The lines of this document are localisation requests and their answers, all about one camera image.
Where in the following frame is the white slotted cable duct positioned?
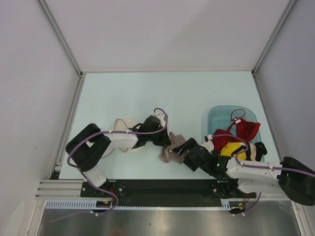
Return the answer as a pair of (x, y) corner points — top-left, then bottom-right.
(46, 200), (244, 211)

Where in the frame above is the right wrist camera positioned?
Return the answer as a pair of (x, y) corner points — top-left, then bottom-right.
(202, 134), (215, 153)

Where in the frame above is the white mesh laundry bag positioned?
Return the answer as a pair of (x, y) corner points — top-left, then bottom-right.
(102, 118), (142, 157)

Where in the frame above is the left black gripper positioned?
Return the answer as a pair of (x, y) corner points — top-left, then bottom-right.
(146, 125), (171, 146)

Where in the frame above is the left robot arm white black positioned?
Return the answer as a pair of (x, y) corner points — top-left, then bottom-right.
(65, 113), (170, 197)

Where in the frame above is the yellow black bra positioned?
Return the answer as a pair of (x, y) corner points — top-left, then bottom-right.
(220, 142), (267, 162)

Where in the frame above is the teal transparent plastic basin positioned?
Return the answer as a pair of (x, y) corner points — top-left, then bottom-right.
(201, 105), (266, 163)

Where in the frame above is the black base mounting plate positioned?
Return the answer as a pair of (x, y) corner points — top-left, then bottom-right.
(80, 178), (256, 207)

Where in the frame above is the aluminium frame rail front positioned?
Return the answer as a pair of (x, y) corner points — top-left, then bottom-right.
(36, 179), (288, 199)

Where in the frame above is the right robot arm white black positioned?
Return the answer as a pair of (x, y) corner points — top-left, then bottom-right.
(171, 135), (315, 206)

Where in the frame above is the beige bra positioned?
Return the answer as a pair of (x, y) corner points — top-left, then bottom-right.
(159, 132), (187, 164)

